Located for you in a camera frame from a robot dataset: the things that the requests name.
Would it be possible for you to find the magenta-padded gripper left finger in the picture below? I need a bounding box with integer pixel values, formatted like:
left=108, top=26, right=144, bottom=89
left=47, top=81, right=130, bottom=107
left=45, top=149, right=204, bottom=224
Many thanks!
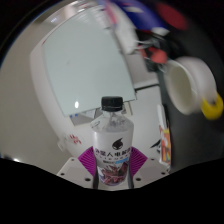
left=57, top=146, right=99, bottom=189

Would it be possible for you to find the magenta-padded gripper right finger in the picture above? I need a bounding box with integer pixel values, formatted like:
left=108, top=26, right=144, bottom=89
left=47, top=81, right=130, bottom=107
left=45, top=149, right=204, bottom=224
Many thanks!
left=128, top=147, right=170, bottom=189

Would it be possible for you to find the clear bottle with white label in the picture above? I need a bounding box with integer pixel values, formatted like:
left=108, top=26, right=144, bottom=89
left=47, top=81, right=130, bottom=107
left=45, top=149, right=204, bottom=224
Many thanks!
left=90, top=95, right=135, bottom=186

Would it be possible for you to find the colourful flat book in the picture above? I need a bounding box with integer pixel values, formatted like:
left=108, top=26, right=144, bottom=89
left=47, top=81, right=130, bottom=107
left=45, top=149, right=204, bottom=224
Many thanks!
left=159, top=124, right=173, bottom=166

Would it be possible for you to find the white paper roll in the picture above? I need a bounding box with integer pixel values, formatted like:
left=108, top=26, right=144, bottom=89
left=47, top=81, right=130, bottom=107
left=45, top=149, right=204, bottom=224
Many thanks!
left=156, top=104, right=168, bottom=129

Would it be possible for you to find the whiteboard on black stand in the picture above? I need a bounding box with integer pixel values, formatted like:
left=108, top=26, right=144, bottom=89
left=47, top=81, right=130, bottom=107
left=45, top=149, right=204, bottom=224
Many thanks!
left=41, top=9, right=138, bottom=118

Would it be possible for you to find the black and red tool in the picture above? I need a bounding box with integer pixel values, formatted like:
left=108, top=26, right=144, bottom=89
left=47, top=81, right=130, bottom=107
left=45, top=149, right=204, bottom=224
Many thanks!
left=134, top=28, right=183, bottom=73

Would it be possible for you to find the flat round red coaster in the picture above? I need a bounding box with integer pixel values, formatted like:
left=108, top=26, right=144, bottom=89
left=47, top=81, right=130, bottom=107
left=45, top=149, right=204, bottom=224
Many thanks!
left=155, top=2, right=188, bottom=32

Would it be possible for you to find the red wall sign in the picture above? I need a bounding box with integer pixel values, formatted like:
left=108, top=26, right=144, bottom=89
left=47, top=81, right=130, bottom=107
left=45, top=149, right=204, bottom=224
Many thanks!
left=66, top=133, right=83, bottom=146

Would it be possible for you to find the white mug with yellow handle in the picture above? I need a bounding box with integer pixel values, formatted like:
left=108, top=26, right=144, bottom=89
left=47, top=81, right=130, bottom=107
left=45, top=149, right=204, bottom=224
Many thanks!
left=164, top=55, right=224, bottom=121

